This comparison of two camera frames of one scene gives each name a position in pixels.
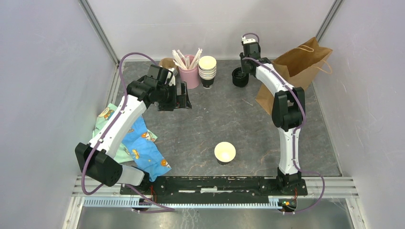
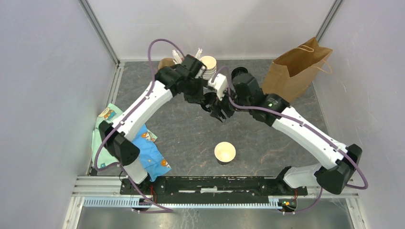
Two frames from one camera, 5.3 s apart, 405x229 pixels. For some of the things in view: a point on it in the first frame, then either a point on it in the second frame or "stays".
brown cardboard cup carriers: [167, 63] stays
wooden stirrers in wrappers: [185, 62] stays
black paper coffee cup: [224, 151] stays
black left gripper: [180, 101] to [198, 98]
